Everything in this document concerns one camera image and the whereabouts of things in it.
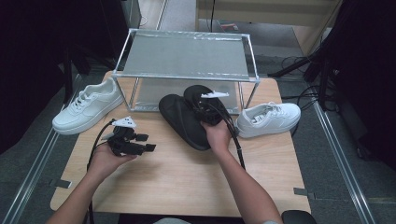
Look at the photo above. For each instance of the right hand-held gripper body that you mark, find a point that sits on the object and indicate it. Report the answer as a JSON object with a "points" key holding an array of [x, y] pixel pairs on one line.
{"points": [[208, 112]]}

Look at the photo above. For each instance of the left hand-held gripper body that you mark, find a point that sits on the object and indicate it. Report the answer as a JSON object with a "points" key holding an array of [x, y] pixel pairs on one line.
{"points": [[123, 141]]}

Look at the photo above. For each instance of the white sneaker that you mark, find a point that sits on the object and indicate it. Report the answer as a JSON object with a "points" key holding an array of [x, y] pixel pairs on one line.
{"points": [[87, 107], [271, 119]]}

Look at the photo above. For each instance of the metal shoe rack grey shelves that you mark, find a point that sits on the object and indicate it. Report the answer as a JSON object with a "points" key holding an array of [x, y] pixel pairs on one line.
{"points": [[186, 56]]}

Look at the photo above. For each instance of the person's right hand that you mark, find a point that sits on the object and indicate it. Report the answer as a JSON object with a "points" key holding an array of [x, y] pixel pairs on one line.
{"points": [[221, 137]]}

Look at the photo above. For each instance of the person's left hand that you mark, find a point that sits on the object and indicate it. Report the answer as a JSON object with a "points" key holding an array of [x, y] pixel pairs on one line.
{"points": [[104, 163]]}

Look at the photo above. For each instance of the grey tape piece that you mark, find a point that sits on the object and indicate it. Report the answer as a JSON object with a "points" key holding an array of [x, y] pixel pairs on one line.
{"points": [[60, 183], [303, 193]]}

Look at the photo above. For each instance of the person's grey clothing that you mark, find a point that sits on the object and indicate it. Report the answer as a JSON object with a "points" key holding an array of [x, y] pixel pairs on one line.
{"points": [[171, 221]]}

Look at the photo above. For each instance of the red item on floor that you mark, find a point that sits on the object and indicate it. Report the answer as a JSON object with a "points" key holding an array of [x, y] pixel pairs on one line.
{"points": [[229, 27]]}

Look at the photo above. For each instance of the black stand legs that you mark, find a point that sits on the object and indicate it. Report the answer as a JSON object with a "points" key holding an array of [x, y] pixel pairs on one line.
{"points": [[299, 65]]}

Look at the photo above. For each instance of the light wooden cabinet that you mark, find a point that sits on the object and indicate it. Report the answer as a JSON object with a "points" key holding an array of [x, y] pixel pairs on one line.
{"points": [[264, 12]]}

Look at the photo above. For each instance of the black curtain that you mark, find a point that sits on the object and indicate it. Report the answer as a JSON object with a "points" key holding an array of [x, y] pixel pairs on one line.
{"points": [[46, 46], [367, 77]]}

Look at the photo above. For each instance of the black chair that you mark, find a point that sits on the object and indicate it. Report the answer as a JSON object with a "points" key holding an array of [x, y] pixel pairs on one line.
{"points": [[299, 217]]}

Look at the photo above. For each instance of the metal floor rail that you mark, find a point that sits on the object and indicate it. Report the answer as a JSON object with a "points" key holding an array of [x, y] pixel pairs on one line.
{"points": [[345, 168], [28, 183]]}

